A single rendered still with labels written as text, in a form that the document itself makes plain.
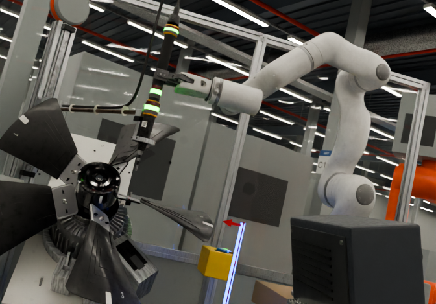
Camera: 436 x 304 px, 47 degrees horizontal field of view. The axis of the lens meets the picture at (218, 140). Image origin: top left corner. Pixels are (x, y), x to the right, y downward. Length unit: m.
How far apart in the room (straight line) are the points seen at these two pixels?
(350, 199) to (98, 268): 0.77
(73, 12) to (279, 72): 0.97
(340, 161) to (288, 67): 0.37
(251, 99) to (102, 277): 0.66
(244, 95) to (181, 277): 1.00
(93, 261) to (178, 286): 0.98
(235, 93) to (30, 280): 0.80
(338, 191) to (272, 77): 0.41
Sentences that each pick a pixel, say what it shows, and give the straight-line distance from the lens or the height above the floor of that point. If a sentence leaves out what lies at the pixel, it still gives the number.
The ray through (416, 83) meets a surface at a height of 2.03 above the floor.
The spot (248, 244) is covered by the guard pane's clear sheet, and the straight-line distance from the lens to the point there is 2.29.
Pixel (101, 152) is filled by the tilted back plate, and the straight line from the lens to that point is 1.89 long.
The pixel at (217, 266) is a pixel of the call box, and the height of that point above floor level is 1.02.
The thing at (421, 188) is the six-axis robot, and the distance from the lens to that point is 5.25.
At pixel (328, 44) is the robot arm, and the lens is 1.67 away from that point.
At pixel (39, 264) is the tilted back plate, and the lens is 1.60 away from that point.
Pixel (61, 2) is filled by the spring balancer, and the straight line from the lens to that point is 2.16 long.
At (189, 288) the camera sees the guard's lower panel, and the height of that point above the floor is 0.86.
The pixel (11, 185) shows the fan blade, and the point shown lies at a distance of 1.42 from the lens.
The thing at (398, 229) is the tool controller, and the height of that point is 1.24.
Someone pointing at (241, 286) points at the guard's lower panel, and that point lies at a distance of 2.30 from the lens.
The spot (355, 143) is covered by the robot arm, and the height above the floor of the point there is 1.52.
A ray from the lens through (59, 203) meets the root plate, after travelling 1.45.
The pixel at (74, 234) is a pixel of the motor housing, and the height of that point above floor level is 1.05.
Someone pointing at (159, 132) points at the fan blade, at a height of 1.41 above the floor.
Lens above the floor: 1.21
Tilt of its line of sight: 8 degrees up
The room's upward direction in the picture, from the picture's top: 13 degrees clockwise
